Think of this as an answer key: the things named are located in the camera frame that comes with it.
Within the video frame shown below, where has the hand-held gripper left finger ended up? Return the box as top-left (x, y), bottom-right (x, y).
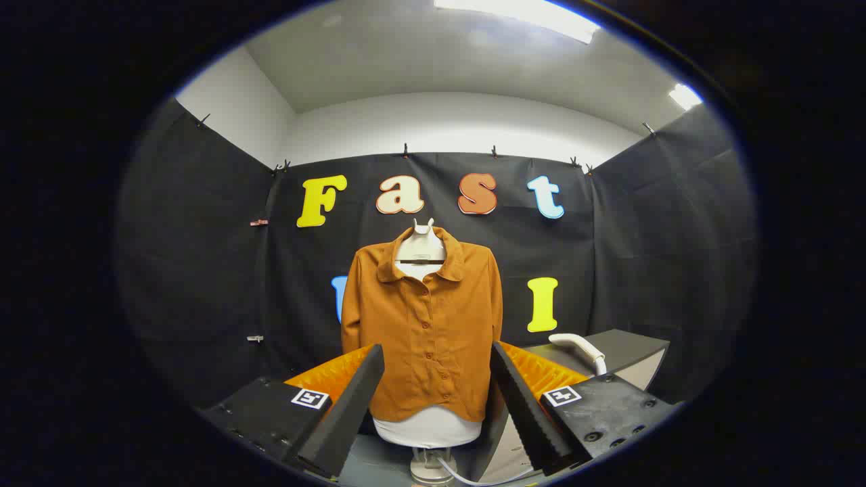
top-left (200, 344), bottom-right (386, 481)

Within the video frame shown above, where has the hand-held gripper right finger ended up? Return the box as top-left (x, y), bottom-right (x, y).
top-left (488, 340), bottom-right (681, 478)

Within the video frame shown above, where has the white garment steamer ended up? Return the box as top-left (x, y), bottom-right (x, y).
top-left (548, 333), bottom-right (608, 376)

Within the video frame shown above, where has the brown button-up shirt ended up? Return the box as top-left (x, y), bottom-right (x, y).
top-left (340, 225), bottom-right (503, 423)

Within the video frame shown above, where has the white mannequin torso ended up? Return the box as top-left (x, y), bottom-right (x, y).
top-left (372, 218), bottom-right (482, 448)

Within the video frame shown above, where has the mannequin stand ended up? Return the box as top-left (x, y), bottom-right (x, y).
top-left (409, 446), bottom-right (455, 485)

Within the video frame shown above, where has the grey side table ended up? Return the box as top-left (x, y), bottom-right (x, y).
top-left (474, 329), bottom-right (670, 484)

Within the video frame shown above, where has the black backdrop cloth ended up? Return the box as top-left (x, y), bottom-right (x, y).
top-left (115, 98), bottom-right (757, 434)

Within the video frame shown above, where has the small ceiling light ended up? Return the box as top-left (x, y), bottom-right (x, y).
top-left (668, 83), bottom-right (704, 111)

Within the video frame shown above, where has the long ceiling light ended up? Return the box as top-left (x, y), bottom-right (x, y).
top-left (433, 0), bottom-right (601, 45)

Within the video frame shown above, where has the white steamer hose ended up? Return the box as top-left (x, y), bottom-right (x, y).
top-left (433, 455), bottom-right (542, 487)

